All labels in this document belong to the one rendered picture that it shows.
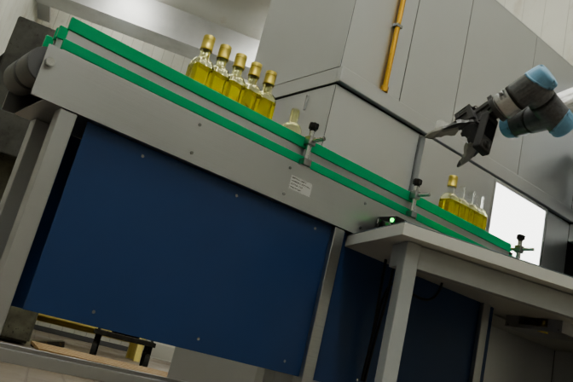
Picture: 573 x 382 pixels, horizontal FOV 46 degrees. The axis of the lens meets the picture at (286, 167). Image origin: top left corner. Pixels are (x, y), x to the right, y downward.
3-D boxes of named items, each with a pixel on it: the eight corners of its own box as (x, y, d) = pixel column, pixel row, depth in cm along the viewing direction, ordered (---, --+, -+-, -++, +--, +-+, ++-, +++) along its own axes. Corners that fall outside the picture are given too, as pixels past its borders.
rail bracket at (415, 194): (411, 221, 214) (419, 182, 218) (429, 220, 208) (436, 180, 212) (403, 217, 212) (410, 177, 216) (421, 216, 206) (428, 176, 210)
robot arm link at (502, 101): (524, 115, 177) (507, 96, 173) (510, 124, 179) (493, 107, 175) (518, 99, 183) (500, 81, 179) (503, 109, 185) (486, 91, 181)
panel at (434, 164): (533, 280, 305) (542, 209, 314) (539, 280, 302) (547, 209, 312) (404, 218, 254) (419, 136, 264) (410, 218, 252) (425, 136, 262)
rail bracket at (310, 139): (306, 170, 188) (316, 126, 192) (323, 168, 183) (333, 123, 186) (295, 164, 186) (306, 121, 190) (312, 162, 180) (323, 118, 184)
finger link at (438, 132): (422, 127, 188) (455, 123, 187) (425, 140, 184) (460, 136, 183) (421, 118, 187) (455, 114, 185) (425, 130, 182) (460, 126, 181)
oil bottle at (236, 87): (219, 149, 191) (244, 61, 199) (229, 147, 186) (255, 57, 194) (203, 141, 187) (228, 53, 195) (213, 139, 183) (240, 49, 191)
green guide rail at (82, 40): (506, 265, 246) (509, 244, 248) (508, 265, 245) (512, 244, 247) (59, 49, 148) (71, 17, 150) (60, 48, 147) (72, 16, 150)
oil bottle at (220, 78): (202, 141, 187) (228, 53, 195) (213, 139, 183) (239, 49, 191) (186, 134, 184) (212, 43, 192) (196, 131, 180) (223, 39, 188)
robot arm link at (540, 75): (563, 91, 170) (542, 66, 169) (525, 116, 175) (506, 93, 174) (558, 81, 177) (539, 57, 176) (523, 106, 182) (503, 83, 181)
